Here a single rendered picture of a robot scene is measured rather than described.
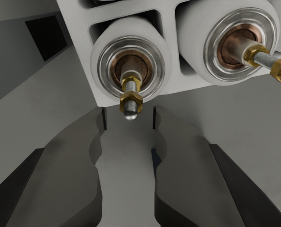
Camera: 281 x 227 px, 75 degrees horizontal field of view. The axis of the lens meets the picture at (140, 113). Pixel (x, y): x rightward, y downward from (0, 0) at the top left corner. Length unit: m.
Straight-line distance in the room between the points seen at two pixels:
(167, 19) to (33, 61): 0.19
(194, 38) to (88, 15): 0.14
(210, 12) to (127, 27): 0.09
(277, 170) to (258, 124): 0.26
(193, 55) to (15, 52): 0.22
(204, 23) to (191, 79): 0.11
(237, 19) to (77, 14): 0.19
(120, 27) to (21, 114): 0.47
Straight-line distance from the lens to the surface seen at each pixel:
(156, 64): 0.21
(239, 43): 0.22
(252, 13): 0.23
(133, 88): 0.16
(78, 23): 0.28
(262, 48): 0.20
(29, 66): 0.29
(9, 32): 0.29
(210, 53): 0.22
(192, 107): 0.55
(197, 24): 0.23
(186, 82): 0.30
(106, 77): 0.21
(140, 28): 0.20
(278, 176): 0.93
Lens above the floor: 0.45
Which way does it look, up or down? 58 degrees down
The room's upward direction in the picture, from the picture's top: 176 degrees clockwise
